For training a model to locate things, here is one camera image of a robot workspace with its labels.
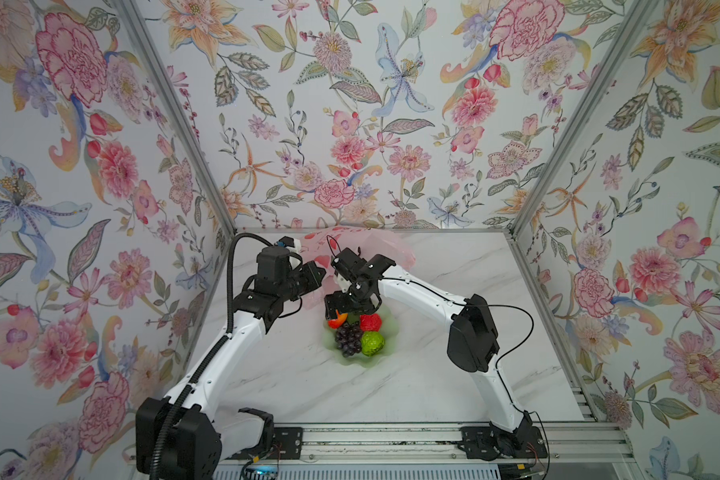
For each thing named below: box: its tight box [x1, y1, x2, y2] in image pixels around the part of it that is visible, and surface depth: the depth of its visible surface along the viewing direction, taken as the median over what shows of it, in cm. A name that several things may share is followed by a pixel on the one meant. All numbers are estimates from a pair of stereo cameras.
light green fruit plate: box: [322, 305, 400, 368], surface depth 90 cm
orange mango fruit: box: [328, 309, 348, 329], surface depth 88 cm
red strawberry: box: [359, 313, 382, 332], surface depth 91 cm
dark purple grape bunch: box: [335, 321, 362, 358], surface depth 88 cm
